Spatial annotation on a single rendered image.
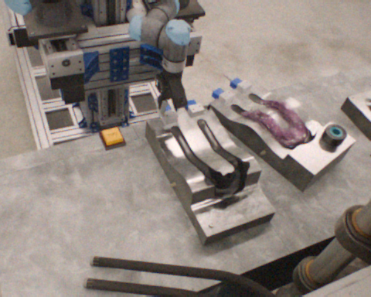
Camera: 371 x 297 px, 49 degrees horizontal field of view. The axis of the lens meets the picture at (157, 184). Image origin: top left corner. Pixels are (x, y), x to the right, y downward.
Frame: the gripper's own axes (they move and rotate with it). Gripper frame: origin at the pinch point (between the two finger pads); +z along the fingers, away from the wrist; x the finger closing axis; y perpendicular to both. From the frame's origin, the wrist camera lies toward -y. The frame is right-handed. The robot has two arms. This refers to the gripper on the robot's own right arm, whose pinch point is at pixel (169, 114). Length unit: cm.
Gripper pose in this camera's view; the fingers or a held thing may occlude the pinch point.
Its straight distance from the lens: 151.3
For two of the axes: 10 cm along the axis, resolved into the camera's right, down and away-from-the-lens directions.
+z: -0.8, 5.8, 8.1
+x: -9.1, 2.8, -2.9
